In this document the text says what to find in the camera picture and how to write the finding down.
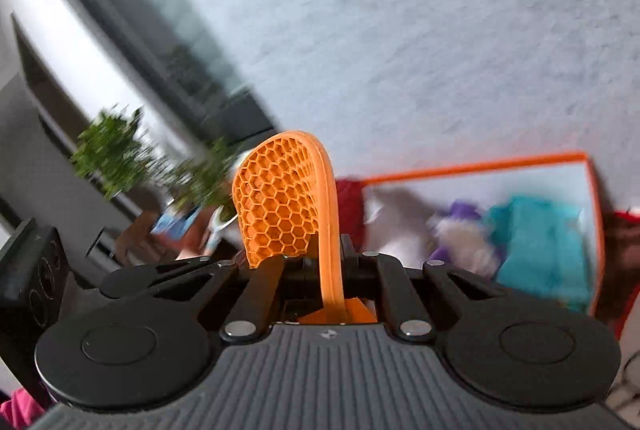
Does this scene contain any teal plush cloth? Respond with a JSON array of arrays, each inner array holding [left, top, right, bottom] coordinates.
[[487, 195, 590, 313]]

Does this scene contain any green plant in glass vase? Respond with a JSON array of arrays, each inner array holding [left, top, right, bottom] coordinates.
[[71, 107, 163, 202]]

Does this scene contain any orange honeycomb rubber insole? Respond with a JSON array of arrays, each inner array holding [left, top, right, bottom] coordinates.
[[231, 130, 378, 325]]

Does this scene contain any purple plush cloth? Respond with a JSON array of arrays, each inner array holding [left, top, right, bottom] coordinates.
[[427, 200, 506, 276]]

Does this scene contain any window with blind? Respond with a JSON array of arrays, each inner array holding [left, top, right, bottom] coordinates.
[[30, 0, 278, 138]]

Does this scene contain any orange box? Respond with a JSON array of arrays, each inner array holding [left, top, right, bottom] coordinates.
[[360, 151, 608, 317]]

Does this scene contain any green plant in clear pot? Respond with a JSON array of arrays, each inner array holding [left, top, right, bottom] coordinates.
[[172, 137, 241, 216]]

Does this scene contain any pink cloth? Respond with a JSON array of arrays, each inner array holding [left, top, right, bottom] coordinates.
[[0, 387, 48, 430]]

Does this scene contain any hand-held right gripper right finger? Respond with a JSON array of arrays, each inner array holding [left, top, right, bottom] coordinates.
[[340, 234, 507, 343]]

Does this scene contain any dark red plush bear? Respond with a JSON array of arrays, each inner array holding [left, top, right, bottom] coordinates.
[[334, 179, 368, 251]]

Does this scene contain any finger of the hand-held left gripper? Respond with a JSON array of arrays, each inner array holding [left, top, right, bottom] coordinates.
[[100, 255, 212, 299]]

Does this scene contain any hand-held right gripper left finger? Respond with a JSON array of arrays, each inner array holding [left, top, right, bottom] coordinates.
[[150, 257, 288, 343]]

